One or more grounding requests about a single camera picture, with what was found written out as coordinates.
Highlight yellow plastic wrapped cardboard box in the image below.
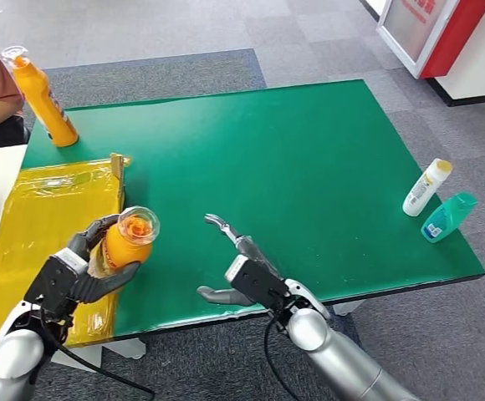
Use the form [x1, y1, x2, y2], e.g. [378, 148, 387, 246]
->
[0, 152, 132, 365]

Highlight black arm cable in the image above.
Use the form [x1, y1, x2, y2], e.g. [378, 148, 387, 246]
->
[264, 314, 295, 401]
[39, 308, 156, 401]

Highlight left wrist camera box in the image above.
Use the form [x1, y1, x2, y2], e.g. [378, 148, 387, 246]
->
[24, 247, 90, 321]

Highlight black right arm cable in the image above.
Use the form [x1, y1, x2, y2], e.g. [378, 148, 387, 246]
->
[264, 314, 295, 401]

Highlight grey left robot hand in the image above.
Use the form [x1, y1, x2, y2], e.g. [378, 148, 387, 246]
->
[67, 214, 142, 305]

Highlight orange bottle with clear cap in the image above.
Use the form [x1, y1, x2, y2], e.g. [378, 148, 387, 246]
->
[87, 206, 161, 280]
[0, 45, 79, 149]

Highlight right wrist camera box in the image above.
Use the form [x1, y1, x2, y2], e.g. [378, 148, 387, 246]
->
[224, 253, 291, 312]

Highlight white cabinet with black base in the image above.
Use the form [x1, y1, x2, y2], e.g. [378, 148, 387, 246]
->
[426, 0, 485, 107]

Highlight red white display stand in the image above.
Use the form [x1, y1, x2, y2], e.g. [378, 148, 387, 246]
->
[375, 0, 485, 80]

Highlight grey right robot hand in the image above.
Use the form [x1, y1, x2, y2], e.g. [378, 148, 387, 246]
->
[196, 212, 286, 307]

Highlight white bottle with yellow cap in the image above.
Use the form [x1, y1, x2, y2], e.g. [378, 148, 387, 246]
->
[402, 158, 454, 218]

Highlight green table board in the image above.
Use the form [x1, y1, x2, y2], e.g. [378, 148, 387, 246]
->
[21, 79, 485, 338]

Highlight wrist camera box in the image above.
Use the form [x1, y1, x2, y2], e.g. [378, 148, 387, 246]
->
[224, 253, 291, 312]
[24, 247, 90, 321]

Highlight teal translucent bottle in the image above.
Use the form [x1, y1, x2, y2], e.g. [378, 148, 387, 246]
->
[421, 191, 479, 245]

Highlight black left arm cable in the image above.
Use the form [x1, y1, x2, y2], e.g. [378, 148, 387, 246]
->
[39, 308, 156, 401]

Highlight white table foot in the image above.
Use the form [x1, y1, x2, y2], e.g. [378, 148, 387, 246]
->
[51, 338, 147, 371]
[332, 299, 368, 317]

